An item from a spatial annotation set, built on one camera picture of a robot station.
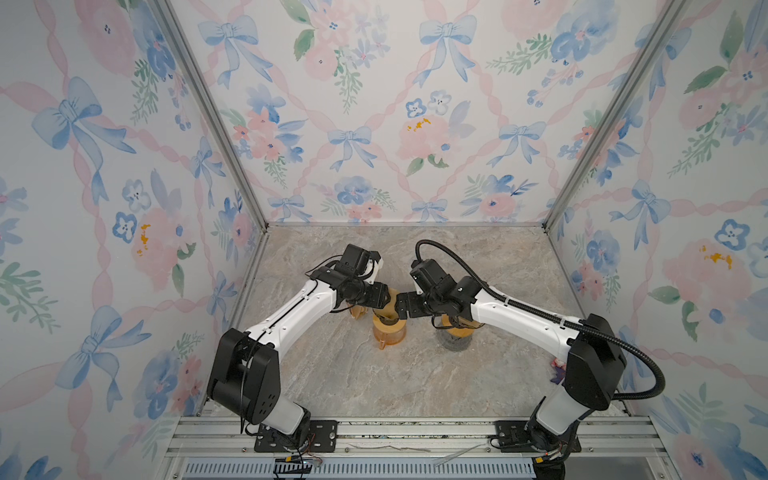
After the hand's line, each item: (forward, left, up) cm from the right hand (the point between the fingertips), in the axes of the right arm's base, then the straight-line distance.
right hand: (406, 303), depth 84 cm
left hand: (+2, +6, +1) cm, 7 cm away
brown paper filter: (-3, +5, 0) cm, 6 cm away
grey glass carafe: (-8, -13, -8) cm, 17 cm away
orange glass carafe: (-5, +5, -12) cm, 14 cm away
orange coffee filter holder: (+3, +15, -9) cm, 17 cm away
